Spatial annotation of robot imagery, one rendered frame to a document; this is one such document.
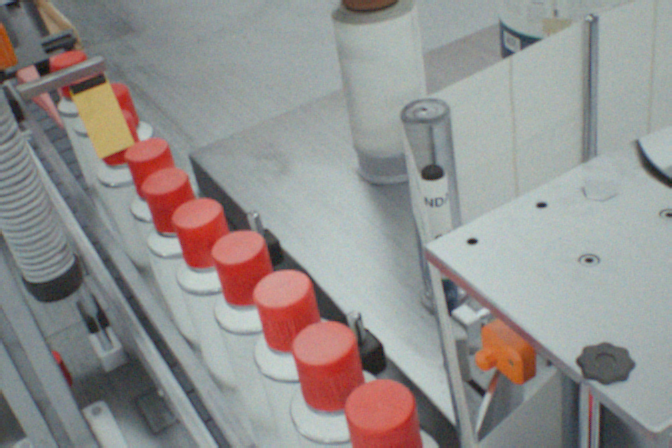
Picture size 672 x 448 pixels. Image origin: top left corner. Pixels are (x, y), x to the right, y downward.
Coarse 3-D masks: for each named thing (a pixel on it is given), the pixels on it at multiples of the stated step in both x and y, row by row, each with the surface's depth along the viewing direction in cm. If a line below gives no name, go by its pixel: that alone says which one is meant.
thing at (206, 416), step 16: (16, 80) 130; (32, 112) 119; (48, 128) 115; (64, 128) 114; (32, 144) 112; (64, 144) 110; (64, 160) 107; (80, 176) 103; (64, 192) 100; (96, 208) 96; (80, 224) 94; (96, 240) 91; (112, 272) 86; (128, 288) 83; (144, 320) 79; (176, 368) 73; (192, 400) 70; (208, 416) 68
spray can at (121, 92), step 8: (112, 88) 72; (120, 88) 72; (128, 88) 72; (120, 96) 71; (128, 96) 71; (120, 104) 71; (128, 104) 71; (136, 120) 73; (136, 128) 73; (144, 128) 73; (152, 128) 74; (144, 136) 73; (152, 136) 74
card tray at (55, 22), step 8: (40, 0) 167; (40, 8) 169; (48, 8) 162; (48, 16) 165; (56, 16) 158; (48, 24) 161; (56, 24) 160; (64, 24) 153; (72, 24) 148; (56, 32) 157; (80, 40) 148; (80, 48) 149
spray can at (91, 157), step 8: (80, 80) 74; (80, 120) 76; (80, 128) 76; (80, 136) 76; (80, 144) 77; (88, 144) 77; (88, 152) 77; (88, 160) 78; (96, 160) 77; (88, 168) 80; (96, 168) 78; (96, 176) 79; (96, 184) 80; (104, 200) 81; (112, 224) 83; (120, 240) 83
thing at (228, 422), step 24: (48, 144) 93; (72, 192) 83; (96, 216) 79; (120, 264) 72; (144, 288) 69; (144, 312) 69; (168, 336) 64; (192, 360) 61; (192, 384) 61; (216, 408) 57; (240, 432) 55
